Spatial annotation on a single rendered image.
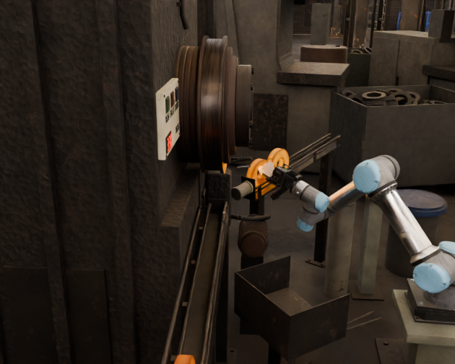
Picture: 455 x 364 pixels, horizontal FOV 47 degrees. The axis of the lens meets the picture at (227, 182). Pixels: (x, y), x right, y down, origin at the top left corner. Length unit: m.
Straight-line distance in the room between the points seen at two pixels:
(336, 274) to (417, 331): 0.73
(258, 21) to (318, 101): 0.82
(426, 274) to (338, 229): 0.75
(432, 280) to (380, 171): 0.42
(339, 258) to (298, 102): 2.07
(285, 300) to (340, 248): 1.09
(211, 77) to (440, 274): 1.04
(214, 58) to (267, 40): 2.83
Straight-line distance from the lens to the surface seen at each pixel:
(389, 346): 2.54
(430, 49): 5.61
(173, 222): 1.50
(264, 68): 4.52
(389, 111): 3.96
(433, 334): 2.16
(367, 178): 2.01
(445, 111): 4.20
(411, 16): 10.66
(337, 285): 2.79
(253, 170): 2.32
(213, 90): 1.63
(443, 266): 2.02
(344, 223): 2.64
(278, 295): 1.67
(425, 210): 2.95
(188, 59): 1.72
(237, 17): 4.55
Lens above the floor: 1.48
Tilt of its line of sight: 20 degrees down
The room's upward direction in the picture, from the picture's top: straight up
